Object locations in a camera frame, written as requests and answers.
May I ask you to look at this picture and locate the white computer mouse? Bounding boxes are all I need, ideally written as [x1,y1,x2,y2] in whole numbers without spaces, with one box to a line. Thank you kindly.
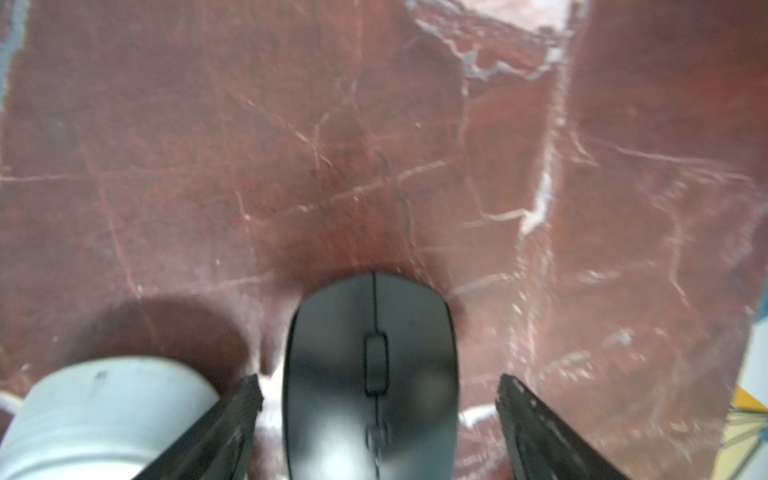
[1,356,219,479]

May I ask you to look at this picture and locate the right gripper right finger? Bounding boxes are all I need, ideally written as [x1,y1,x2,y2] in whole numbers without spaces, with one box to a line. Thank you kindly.
[496,374,627,480]

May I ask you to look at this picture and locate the black computer mouse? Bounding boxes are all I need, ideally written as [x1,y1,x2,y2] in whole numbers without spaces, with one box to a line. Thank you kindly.
[282,272,459,479]

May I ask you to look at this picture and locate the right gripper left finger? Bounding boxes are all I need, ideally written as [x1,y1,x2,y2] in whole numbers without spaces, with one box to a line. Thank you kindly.
[136,375,263,480]

